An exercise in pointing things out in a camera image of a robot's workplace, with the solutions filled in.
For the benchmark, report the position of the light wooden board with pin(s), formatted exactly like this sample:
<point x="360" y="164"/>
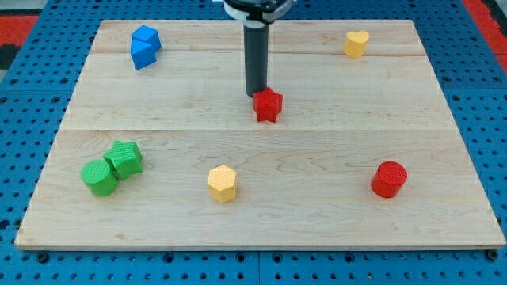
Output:
<point x="303" y="183"/>

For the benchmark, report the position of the blue cube block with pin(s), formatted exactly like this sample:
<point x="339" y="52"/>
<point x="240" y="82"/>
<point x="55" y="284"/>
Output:
<point x="148" y="35"/>

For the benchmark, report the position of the yellow hexagon block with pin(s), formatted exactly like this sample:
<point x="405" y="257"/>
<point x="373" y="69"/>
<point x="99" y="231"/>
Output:
<point x="222" y="184"/>

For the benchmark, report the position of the blue wedge block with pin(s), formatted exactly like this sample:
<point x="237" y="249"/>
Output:
<point x="142" y="53"/>

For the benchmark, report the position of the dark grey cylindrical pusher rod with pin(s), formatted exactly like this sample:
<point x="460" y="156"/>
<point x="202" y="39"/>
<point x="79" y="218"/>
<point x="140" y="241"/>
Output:
<point x="256" y="58"/>

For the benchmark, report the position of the red star block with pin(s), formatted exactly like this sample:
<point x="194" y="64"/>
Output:
<point x="267" y="104"/>

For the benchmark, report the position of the green star block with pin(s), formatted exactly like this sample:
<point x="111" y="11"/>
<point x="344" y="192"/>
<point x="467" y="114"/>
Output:
<point x="124" y="158"/>

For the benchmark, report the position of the green cylinder block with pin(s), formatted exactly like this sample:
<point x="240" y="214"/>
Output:
<point x="98" y="176"/>

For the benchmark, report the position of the red cylinder block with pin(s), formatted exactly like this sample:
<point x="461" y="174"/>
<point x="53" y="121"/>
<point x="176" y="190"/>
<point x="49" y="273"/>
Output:
<point x="389" y="178"/>

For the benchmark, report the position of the yellow heart block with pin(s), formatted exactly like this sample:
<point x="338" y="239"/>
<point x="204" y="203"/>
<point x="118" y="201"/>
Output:
<point x="355" y="44"/>

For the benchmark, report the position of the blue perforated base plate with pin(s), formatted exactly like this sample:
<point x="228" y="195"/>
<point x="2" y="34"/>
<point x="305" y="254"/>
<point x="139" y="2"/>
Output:
<point x="39" y="83"/>

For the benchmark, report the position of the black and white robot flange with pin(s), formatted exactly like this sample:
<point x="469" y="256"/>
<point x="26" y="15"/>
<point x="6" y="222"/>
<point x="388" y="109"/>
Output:
<point x="257" y="13"/>

